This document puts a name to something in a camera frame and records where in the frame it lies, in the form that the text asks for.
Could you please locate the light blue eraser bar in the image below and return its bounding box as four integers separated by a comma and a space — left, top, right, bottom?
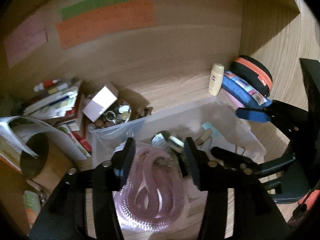
202, 122, 221, 138

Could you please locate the pink rope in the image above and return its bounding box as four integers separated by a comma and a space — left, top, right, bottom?
113, 141, 189, 233

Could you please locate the white sock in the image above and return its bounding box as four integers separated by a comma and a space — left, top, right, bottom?
200, 135, 235, 166

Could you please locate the dark green small bottle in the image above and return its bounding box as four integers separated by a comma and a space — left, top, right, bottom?
151, 130, 184, 154

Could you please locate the orange green tube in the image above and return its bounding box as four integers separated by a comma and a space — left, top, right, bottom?
23, 190, 41, 228

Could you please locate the clear plastic storage bin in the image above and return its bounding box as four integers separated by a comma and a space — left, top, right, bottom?
92, 97, 266, 167

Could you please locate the blue pencil pouch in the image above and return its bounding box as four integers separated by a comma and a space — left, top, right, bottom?
222, 71, 272, 109

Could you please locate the brown mug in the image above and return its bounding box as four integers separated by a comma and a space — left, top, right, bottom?
20, 133, 74, 192

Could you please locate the black orange round case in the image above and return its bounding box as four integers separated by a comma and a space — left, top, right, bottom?
229, 55, 273, 97

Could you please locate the cream lotion bottle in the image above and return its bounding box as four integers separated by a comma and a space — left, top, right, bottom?
209, 63, 224, 96

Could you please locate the open white paper booklet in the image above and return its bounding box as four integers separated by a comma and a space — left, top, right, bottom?
1, 116, 90, 162

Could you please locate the stack of books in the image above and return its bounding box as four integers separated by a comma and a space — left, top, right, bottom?
24, 79, 91, 156

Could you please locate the bowl of trinkets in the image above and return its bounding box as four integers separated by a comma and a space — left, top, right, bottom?
86, 93, 154, 131

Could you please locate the small white box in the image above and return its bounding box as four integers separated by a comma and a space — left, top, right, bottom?
82, 85, 118, 122

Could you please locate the white orange glue stick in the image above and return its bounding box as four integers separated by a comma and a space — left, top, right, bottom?
33, 79, 60, 93

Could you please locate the orange sticky note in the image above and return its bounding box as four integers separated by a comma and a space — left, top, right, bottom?
56, 0, 155, 49

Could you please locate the pink sticky note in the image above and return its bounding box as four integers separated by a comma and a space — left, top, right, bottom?
4, 12, 48, 68

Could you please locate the green sticky note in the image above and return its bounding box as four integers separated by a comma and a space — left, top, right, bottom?
60, 0, 131, 21

